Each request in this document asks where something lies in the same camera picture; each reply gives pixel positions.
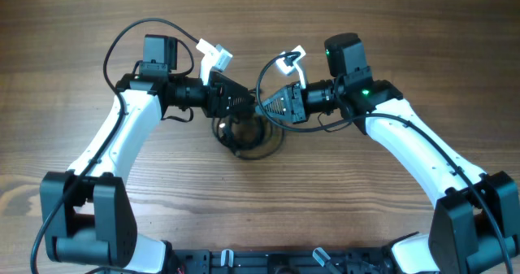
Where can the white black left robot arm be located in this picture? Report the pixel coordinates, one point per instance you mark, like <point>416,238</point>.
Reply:
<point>87,216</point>

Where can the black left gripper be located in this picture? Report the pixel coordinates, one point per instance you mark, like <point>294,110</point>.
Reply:
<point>214,99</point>

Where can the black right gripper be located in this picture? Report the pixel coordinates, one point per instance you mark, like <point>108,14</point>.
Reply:
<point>298,103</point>

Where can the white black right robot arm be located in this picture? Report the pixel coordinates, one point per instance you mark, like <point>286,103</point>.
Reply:
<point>475,225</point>

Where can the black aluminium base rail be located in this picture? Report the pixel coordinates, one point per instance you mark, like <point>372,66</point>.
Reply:
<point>280,262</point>

